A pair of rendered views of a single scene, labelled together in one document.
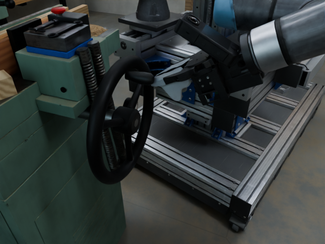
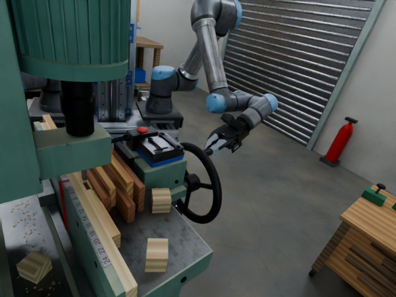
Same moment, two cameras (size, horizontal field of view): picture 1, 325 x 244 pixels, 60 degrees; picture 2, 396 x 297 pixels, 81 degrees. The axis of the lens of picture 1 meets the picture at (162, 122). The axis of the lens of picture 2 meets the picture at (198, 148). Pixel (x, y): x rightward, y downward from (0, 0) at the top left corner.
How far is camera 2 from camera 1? 0.73 m
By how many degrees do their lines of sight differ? 55
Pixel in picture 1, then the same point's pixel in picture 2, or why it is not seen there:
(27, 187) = not seen: hidden behind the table
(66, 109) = (181, 193)
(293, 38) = (263, 114)
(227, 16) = (222, 108)
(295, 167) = not seen: hidden behind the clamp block
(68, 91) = (179, 180)
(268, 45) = (257, 119)
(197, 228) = not seen: hidden behind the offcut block
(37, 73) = (159, 180)
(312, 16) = (266, 105)
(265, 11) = (236, 104)
